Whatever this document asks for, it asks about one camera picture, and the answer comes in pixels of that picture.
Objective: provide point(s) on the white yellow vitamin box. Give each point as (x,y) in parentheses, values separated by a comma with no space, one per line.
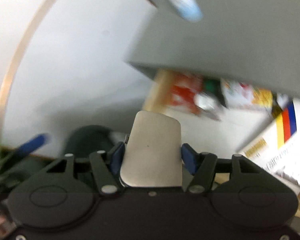
(239,95)

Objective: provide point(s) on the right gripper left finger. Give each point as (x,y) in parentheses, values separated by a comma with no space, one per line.
(106,168)

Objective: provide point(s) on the red orange medicine box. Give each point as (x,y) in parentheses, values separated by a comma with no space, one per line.
(182,90)

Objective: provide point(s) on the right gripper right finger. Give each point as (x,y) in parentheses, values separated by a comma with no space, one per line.
(201,166)

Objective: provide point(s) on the beige manicure case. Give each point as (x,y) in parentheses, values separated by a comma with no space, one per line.
(153,152)

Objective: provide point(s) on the white box coloured stripes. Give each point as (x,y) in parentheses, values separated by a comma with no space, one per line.
(277,148)

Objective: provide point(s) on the grey nightstand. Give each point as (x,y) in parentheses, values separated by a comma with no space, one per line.
(253,41)

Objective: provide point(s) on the blue handled object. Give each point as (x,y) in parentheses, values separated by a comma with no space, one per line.
(32,145)

